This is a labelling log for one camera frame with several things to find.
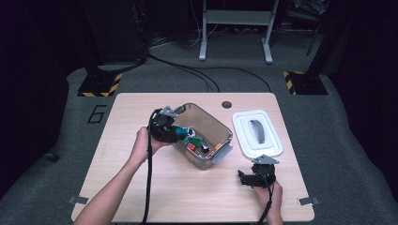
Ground green toy block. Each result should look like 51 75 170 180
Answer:
182 136 202 146

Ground black stand post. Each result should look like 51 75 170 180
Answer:
82 0 106 79
305 0 337 78

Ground right hand-held gripper black cable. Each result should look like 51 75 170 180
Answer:
256 170 276 225

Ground white metal stand frame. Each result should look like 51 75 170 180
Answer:
198 0 281 65

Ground person's right hand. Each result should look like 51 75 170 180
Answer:
252 181 284 218

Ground black yellow striped base plate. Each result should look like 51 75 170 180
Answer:
283 70 329 96
77 72 124 98

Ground white floor cables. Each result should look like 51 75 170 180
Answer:
149 29 205 51

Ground person's left hand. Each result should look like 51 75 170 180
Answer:
129 126 172 166

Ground white lid with grey handle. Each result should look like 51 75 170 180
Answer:
231 109 284 158

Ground left hand-held gripper black cable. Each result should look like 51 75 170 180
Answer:
141 109 161 225

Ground dark curtain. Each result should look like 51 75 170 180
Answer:
328 0 398 191
0 0 70 207

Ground dark metal chair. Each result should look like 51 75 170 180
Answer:
281 0 329 57

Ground grey metal table clip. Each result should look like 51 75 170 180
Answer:
297 196 320 206
69 196 89 205

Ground black equipment case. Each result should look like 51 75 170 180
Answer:
93 0 148 65

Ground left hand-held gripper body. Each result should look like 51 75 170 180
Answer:
147 105 180 144

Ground clear brown storage box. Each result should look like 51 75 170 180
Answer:
161 102 234 172

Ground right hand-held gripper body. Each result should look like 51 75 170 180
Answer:
247 155 280 189

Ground black floor cable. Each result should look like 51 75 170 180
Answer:
146 52 221 94
187 66 272 94

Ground hand-held gripper black cable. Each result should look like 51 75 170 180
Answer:
256 170 276 225
141 109 161 225

